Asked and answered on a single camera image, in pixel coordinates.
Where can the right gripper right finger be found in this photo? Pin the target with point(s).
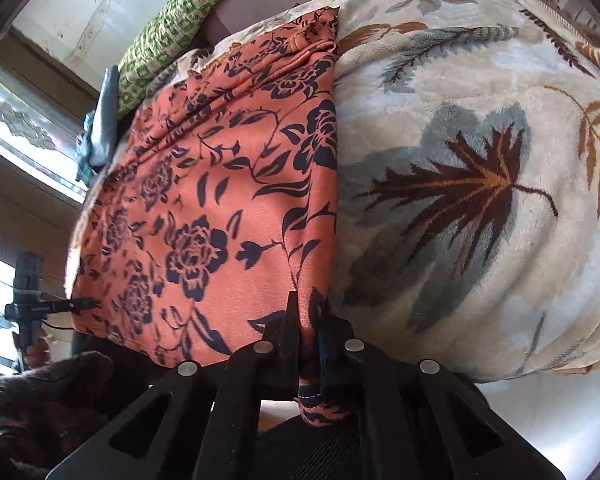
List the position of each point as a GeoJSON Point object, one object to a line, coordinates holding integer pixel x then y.
{"type": "Point", "coordinates": [419, 421]}

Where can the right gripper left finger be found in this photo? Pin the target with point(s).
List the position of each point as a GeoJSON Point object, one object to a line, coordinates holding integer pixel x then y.
{"type": "Point", "coordinates": [198, 422]}

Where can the orange floral blouse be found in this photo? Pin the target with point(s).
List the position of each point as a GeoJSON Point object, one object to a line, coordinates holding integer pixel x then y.
{"type": "Point", "coordinates": [221, 206]}

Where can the person left hand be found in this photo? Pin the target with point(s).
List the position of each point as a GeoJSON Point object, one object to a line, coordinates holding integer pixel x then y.
{"type": "Point", "coordinates": [38, 354]}

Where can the teal patterned small garment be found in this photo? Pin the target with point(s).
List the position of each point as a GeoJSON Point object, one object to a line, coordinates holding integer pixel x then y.
{"type": "Point", "coordinates": [84, 147]}

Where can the stained glass window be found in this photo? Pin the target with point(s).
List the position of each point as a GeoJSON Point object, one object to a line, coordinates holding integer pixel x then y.
{"type": "Point", "coordinates": [39, 196]}

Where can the blue folded cloth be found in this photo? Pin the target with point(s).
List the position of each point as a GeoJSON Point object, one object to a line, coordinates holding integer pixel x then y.
{"type": "Point", "coordinates": [104, 129]}

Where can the cream leaf-print blanket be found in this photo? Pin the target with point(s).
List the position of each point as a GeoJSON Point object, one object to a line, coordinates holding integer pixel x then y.
{"type": "Point", "coordinates": [469, 185]}

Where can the green checkered pillow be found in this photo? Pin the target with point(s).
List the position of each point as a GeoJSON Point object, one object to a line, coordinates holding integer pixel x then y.
{"type": "Point", "coordinates": [160, 42]}

